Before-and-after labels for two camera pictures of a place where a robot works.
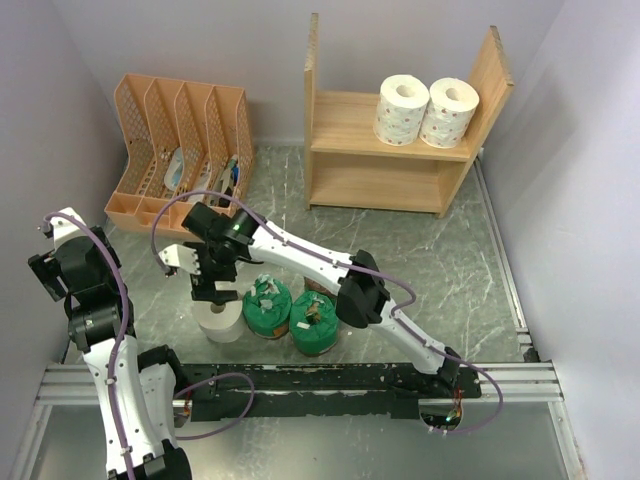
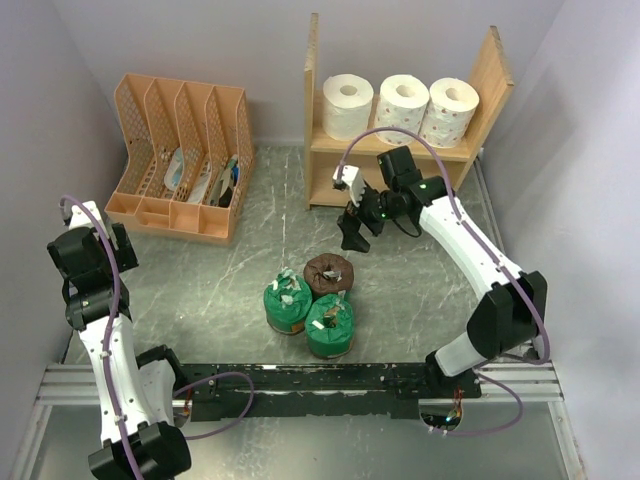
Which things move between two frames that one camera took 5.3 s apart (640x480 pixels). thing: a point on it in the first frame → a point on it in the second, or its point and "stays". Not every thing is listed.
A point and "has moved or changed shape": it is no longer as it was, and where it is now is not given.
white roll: x=220 y=323 → x=346 y=106
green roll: x=267 y=306 → x=287 y=298
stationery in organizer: x=229 y=180 stays
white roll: x=402 y=103 stays
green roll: x=314 y=324 has moved or changed shape
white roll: x=448 y=113 stays
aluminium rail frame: x=68 y=384 stays
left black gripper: x=46 y=270 → x=124 y=257
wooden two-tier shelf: x=347 y=168 stays
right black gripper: x=203 y=288 → x=349 y=225
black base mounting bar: x=373 y=391 stays
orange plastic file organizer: x=184 y=144 stays
